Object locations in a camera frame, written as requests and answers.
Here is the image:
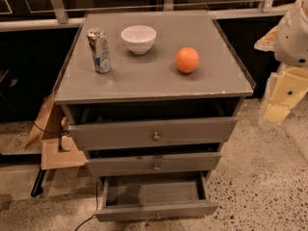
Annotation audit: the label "grey bottom drawer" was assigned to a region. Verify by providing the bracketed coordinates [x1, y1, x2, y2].
[95, 171, 218, 222]

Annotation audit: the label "grey drawer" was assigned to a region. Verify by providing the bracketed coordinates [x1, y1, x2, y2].
[95, 171, 218, 222]
[69, 116, 238, 150]
[86, 152, 221, 176]

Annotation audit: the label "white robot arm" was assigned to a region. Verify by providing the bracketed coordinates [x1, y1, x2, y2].
[254, 0, 308, 124]

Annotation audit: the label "grey middle drawer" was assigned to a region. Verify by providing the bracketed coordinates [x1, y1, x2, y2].
[86, 152, 221, 176]

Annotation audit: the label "grey drawer cabinet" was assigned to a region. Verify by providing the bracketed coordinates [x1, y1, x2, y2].
[52, 10, 257, 185]

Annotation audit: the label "grey top drawer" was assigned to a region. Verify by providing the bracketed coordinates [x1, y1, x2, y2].
[69, 116, 238, 150]

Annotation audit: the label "orange fruit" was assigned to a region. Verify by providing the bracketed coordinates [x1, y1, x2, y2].
[175, 47, 199, 74]

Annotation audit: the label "white ceramic bowl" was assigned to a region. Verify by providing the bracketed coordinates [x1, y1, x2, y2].
[120, 25, 157, 55]

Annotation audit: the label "crushed blue silver can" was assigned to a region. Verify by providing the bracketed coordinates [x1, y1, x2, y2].
[87, 28, 111, 74]

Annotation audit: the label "brown cardboard pieces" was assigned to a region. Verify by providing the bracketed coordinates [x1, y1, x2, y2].
[25, 93, 86, 169]

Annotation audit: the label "metal window railing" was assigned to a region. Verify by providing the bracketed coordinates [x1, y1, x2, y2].
[0, 0, 295, 32]

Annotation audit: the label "black cable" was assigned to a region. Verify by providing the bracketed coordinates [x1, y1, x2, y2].
[74, 179, 100, 231]

